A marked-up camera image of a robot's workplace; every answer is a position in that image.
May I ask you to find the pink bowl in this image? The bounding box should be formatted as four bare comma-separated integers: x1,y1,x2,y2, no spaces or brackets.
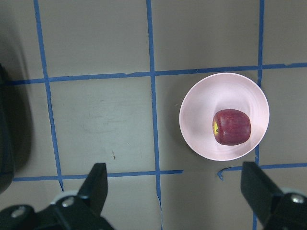
179,73,270,161

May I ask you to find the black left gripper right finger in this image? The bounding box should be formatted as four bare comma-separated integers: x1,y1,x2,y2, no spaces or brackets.
240,161,307,230

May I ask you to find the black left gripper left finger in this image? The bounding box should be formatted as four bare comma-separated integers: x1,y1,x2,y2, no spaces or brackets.
0,163,113,230

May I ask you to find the red apple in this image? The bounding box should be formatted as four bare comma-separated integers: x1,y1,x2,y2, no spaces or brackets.
212,109,252,146

